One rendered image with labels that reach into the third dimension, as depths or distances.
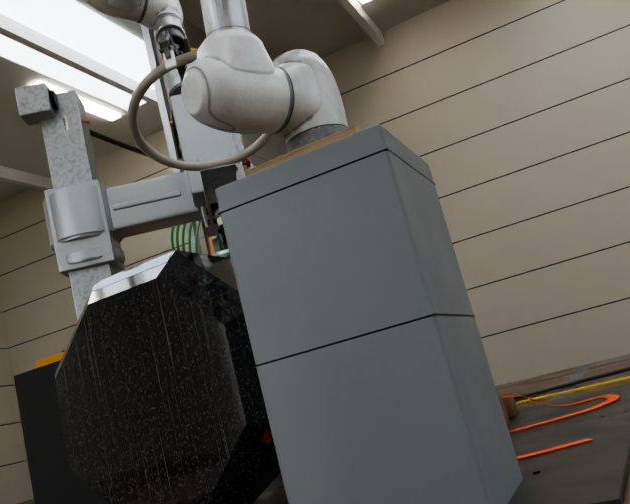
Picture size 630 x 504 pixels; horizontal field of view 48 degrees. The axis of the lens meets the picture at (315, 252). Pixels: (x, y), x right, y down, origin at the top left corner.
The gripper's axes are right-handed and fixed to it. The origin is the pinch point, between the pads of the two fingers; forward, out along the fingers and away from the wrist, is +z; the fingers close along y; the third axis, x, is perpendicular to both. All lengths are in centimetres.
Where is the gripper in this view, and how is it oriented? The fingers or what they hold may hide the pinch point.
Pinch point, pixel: (181, 83)
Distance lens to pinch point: 207.2
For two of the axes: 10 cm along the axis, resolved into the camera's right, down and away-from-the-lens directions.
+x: -9.3, 3.6, 0.8
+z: 2.6, 7.9, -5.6
